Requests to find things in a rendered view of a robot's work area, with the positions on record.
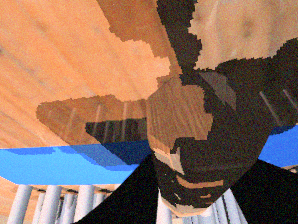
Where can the blue flat strip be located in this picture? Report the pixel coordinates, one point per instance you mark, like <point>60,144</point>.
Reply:
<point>111,163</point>

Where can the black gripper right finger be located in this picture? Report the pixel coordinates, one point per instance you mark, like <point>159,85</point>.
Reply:
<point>267,194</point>

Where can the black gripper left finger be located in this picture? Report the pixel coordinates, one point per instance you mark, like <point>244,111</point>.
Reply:
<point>135,201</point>

